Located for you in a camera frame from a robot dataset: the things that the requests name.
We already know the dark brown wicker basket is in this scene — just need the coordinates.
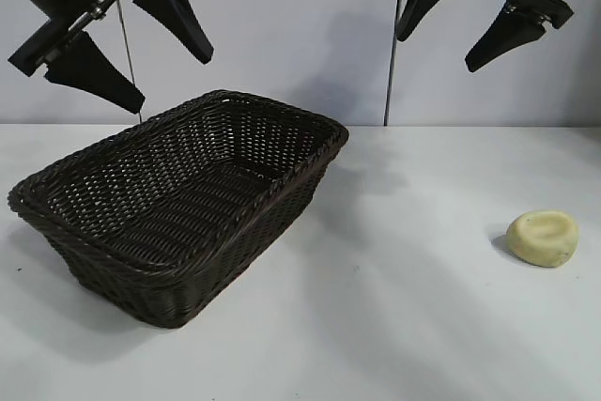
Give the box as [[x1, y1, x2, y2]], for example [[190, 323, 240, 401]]
[[7, 88, 351, 331]]

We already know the pale yellow egg yolk pastry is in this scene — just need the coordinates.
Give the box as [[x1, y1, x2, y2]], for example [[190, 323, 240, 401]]
[[505, 209, 580, 267]]

